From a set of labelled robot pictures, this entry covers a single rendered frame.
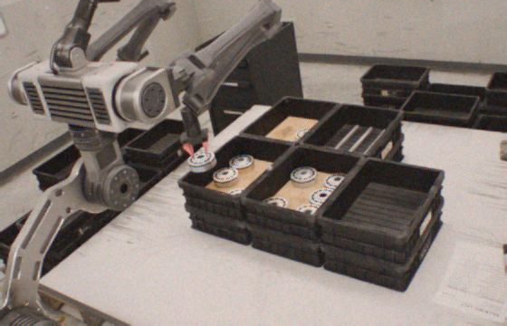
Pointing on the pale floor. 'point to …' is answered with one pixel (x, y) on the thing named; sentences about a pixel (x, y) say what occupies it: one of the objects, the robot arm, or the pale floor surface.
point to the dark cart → (257, 78)
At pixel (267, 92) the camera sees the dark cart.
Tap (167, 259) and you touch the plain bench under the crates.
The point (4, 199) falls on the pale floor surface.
